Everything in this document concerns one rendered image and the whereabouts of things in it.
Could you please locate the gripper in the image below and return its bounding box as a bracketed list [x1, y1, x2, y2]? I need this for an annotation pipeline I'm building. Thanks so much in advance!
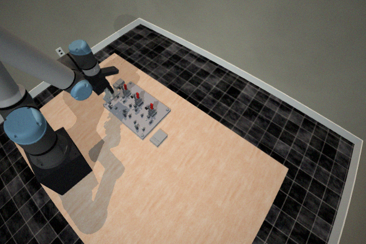
[83, 68, 115, 99]

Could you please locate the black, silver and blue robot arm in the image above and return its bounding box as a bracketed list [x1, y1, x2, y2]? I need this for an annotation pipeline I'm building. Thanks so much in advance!
[0, 25, 100, 169]

